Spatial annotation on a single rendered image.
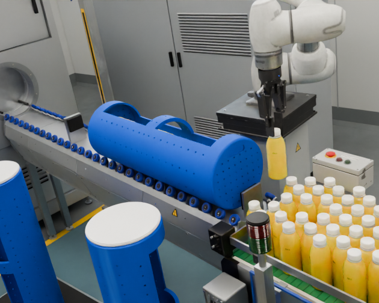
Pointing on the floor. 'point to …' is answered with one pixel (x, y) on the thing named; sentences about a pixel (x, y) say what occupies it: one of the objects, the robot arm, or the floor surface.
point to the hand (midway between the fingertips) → (274, 124)
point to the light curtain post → (96, 50)
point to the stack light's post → (264, 284)
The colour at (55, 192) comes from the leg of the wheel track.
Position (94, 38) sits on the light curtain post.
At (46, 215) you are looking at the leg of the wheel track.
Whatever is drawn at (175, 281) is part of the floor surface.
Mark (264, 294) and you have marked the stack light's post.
